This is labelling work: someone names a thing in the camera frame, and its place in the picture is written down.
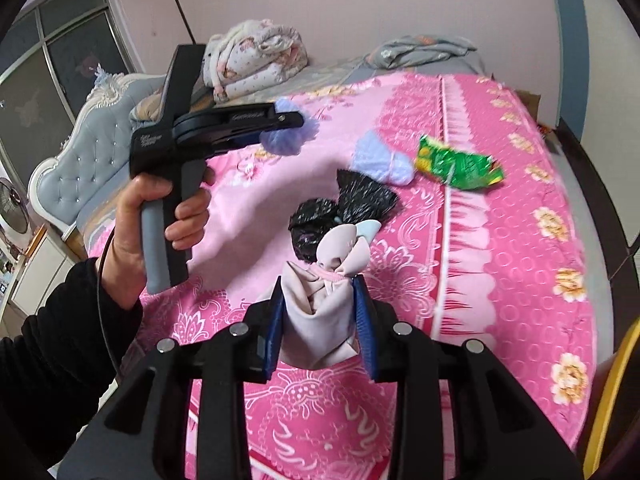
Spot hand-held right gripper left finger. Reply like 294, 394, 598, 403
57, 277, 287, 480

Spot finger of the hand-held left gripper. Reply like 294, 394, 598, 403
215, 101, 305, 132
220, 128, 275, 155

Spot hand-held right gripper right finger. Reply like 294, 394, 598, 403
351, 275, 585, 480

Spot light blue sock bundle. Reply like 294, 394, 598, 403
349, 129, 416, 187
259, 99, 319, 157

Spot pale cloth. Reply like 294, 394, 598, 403
276, 220, 377, 368

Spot yellow rimmed black bin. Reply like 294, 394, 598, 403
580, 316, 640, 480

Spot person's left forearm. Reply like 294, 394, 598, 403
0, 257, 146, 441

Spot person's left hand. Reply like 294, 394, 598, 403
102, 168, 217, 311

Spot stacked pillows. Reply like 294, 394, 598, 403
129, 94, 173, 123

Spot folded floral quilt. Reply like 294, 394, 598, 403
202, 19, 308, 104

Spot grey tufted headboard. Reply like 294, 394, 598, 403
27, 71, 173, 241

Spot dark framed window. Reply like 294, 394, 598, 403
0, 0, 136, 181

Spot black plastic bag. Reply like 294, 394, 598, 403
287, 169, 401, 263

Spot pink floral bed sheet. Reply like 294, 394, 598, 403
82, 71, 598, 480

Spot white electric fan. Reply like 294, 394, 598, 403
0, 177, 32, 235

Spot white bedside cabinet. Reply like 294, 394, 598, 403
7, 227, 88, 313

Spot grey floral blanket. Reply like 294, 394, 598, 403
367, 35, 478, 68

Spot green crumpled snack wrapper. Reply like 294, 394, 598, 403
414, 134, 505, 192

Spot cardboard box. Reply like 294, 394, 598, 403
515, 89, 543, 123

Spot blue door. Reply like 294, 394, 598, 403
547, 0, 596, 131

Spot black cable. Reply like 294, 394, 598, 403
96, 217, 126, 378

